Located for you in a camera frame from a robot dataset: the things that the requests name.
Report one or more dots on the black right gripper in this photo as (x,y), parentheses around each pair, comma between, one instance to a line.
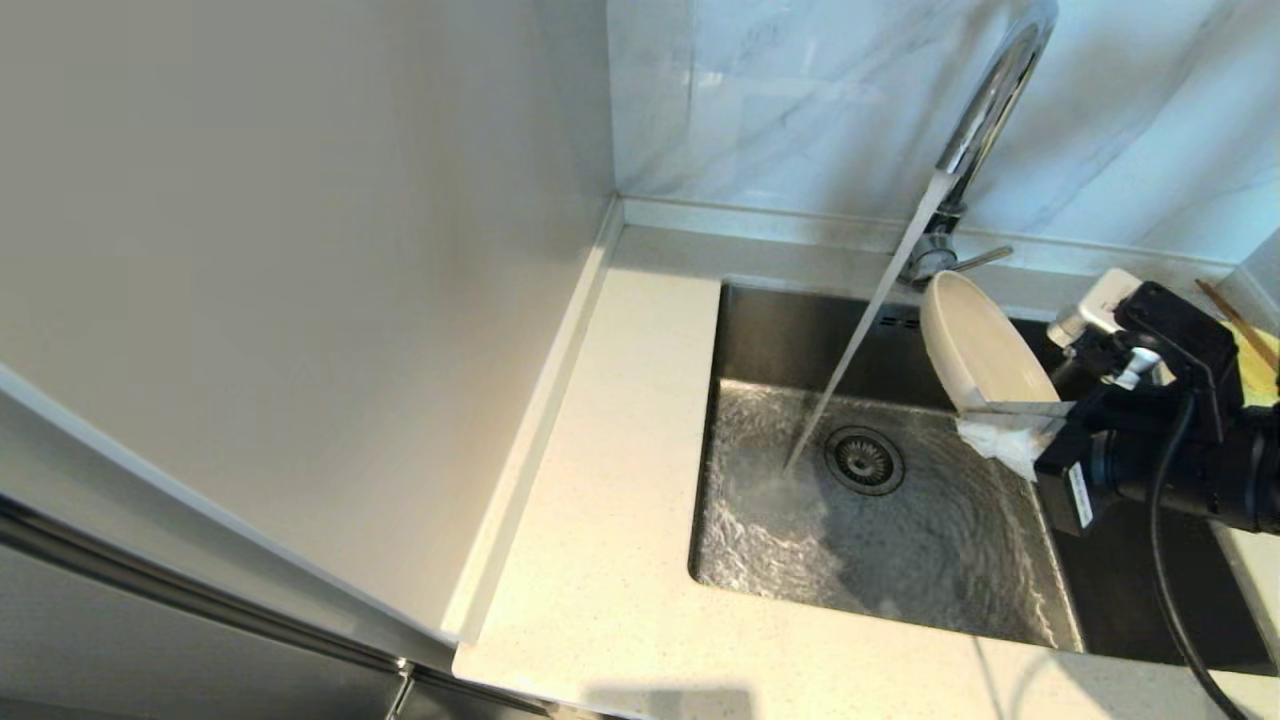
(1180,345)

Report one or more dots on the white plate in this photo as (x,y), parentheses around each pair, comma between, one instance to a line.
(985,345)

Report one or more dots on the brown wooden chopstick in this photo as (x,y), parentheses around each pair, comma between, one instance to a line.
(1240,322)
(1246,318)

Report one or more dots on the yellow plastic bowl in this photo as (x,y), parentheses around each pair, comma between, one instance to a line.
(1258,370)

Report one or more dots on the chrome gooseneck faucet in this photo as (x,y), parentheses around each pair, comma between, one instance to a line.
(1000,100)

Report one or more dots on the stainless steel sink basin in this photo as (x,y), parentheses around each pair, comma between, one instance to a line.
(900,570)

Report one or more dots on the running water stream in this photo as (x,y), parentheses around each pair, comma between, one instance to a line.
(848,362)

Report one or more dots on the round metal drain strainer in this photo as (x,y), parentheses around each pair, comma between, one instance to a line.
(863,460)

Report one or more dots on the speckled counter upstand strip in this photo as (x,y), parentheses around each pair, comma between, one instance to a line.
(530,430)
(780,222)

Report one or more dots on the tall grey cabinet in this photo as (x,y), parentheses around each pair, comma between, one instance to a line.
(250,300)

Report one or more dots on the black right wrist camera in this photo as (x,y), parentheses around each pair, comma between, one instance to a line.
(1072,490)

